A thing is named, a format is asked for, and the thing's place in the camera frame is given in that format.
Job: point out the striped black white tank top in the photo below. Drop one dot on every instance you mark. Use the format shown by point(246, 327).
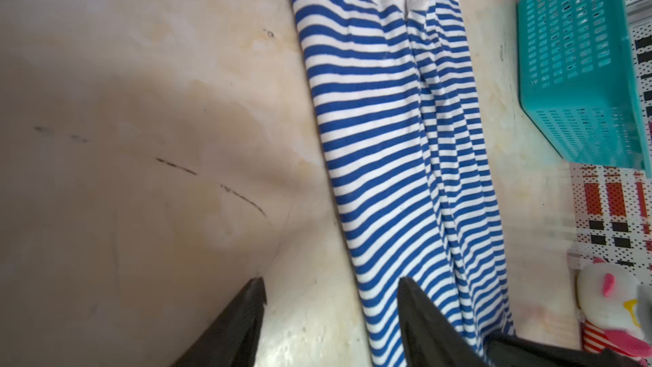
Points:
point(399, 120)

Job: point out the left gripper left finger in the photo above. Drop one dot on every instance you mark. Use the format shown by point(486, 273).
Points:
point(232, 338)

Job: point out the teal plastic basket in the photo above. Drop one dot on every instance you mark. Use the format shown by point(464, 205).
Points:
point(577, 81)

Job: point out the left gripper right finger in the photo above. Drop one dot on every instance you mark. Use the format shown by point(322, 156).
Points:
point(428, 339)

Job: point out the white plush toy yellow glasses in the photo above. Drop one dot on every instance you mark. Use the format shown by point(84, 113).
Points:
point(616, 308)

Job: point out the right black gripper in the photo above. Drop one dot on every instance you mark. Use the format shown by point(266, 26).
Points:
point(505, 350)

